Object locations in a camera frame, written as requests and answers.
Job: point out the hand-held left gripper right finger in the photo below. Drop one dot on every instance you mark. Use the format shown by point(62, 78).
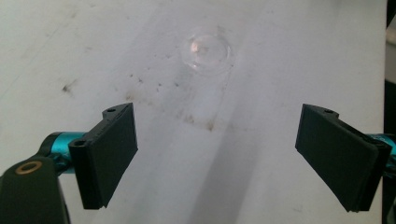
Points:
point(339, 158)

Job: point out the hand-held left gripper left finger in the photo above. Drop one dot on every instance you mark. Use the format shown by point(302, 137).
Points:
point(106, 155)

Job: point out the single clear plastic cup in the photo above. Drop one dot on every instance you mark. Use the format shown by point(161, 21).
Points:
point(206, 51)

